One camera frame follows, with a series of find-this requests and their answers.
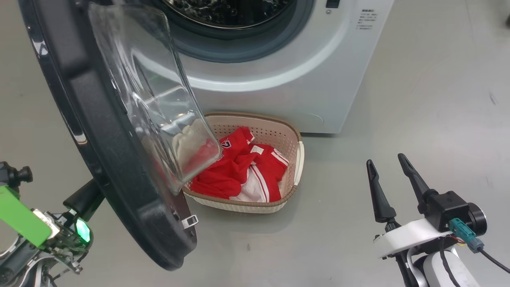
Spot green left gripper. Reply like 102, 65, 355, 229
0, 178, 106, 275

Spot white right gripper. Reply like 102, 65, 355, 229
366, 153, 453, 259

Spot black round glass washer door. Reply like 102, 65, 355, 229
18, 0, 223, 271

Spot red white striped shorts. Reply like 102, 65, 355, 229
231, 143, 289, 203

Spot red jersey with white print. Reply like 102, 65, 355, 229
190, 127, 259, 200

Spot cream perforated laundry basket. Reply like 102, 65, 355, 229
181, 112, 305, 214

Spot white front-load washing machine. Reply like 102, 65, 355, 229
135, 0, 395, 134

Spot right teal connector camera cable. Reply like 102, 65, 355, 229
449, 218, 510, 275

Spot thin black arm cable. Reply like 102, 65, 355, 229
438, 238, 463, 287

